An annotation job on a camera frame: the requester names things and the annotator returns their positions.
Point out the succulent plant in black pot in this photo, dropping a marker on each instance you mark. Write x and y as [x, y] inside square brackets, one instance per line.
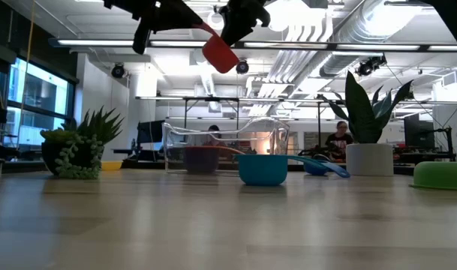
[97, 127]

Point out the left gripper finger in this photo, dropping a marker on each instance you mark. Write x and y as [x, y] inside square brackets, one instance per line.
[142, 37]
[175, 17]

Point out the clear plastic basket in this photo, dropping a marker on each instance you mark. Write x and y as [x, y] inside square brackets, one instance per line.
[277, 138]

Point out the person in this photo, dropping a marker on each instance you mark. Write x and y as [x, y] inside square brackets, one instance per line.
[338, 142]
[213, 131]

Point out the snake plant in white pot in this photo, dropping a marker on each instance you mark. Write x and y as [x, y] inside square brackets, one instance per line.
[368, 159]

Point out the black computer monitor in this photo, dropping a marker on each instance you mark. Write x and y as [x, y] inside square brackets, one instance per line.
[150, 132]
[418, 133]

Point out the large window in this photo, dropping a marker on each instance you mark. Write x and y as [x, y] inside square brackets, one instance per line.
[40, 90]

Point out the long overhead light bar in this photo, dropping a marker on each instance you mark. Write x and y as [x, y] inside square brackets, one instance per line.
[100, 42]

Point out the light blue measuring cup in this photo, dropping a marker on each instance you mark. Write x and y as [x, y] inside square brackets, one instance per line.
[262, 170]

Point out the black ceiling camera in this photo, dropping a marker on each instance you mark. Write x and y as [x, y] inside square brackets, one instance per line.
[243, 67]
[118, 70]
[368, 66]

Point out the black background table frame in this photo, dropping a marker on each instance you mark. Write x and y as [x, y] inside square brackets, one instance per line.
[213, 99]

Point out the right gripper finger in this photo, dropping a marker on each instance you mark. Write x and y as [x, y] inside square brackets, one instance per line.
[233, 33]

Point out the red measuring cup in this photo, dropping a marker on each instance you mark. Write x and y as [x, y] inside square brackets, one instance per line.
[220, 56]

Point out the small blue measuring cup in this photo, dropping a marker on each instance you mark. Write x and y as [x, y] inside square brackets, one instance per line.
[340, 172]

